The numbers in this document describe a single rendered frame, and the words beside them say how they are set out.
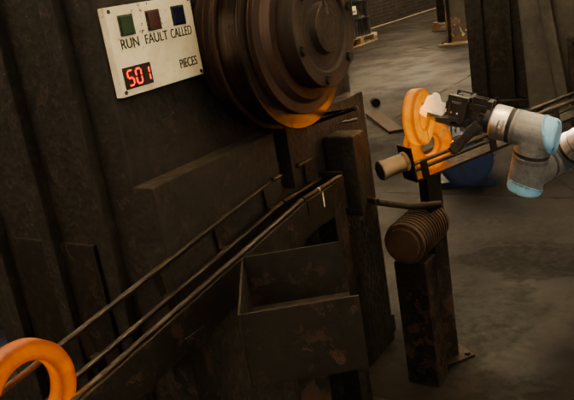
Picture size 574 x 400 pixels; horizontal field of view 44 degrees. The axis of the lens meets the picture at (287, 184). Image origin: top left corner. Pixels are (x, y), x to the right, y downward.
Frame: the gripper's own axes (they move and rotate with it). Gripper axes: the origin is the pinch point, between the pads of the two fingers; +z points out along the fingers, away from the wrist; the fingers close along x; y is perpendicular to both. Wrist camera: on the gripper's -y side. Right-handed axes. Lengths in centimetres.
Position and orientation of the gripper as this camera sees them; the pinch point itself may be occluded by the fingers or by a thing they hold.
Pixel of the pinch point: (418, 109)
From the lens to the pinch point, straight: 196.7
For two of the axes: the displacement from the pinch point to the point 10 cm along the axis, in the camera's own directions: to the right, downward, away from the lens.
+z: -8.4, -2.8, 4.6
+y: 0.8, -9.1, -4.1
